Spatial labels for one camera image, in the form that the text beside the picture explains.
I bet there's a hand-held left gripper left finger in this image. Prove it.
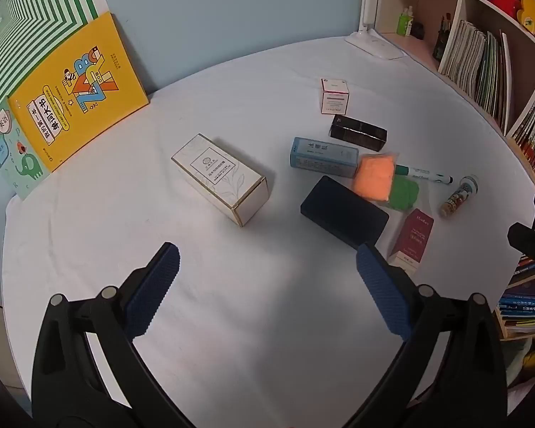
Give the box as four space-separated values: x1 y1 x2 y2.
30 241 192 428

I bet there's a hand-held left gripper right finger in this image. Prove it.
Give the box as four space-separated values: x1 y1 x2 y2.
356 243 509 428

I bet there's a maroon box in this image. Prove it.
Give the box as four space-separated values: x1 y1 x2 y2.
387 208 435 276

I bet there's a small spice bottle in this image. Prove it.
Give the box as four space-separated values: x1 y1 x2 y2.
440 175 480 219

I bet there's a dark navy box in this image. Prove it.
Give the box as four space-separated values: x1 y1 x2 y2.
300 175 390 251

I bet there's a green packet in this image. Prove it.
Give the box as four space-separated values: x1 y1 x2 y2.
381 174 421 212

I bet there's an orange sponge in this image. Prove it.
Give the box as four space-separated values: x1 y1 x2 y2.
352 152 401 204

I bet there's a green and white marker pen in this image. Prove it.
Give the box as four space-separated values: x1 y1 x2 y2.
394 165 454 185

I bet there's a white box with gold trim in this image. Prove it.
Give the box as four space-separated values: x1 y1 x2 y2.
171 133 269 228

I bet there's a light blue box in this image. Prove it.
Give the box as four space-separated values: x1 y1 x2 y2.
290 137 360 179

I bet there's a glossy black box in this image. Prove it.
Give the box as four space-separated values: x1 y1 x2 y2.
329 114 388 152

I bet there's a small pink and white box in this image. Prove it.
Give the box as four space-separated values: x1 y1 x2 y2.
320 78 351 116

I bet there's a stack of lying books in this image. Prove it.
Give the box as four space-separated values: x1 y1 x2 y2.
495 253 535 336

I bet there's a row of thin books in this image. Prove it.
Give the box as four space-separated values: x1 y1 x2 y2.
439 20 514 133

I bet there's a teal elephant picture book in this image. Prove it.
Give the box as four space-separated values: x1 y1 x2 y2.
0 96 52 201

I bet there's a yellow duck toy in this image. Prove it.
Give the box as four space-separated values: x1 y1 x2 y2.
519 0 535 35

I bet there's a pen holder with pencils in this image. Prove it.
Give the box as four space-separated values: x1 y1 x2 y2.
432 12 452 63

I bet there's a yellow picture book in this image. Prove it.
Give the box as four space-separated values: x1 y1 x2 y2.
6 11 151 174

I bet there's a wooden bookshelf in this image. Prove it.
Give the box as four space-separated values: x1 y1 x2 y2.
363 0 535 393

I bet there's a green bottle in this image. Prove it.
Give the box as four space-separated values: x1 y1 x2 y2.
398 5 415 37

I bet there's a white desk lamp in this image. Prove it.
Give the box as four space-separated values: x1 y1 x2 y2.
345 0 407 60

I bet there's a green striped book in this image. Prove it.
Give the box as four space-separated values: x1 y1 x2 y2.
0 0 104 119

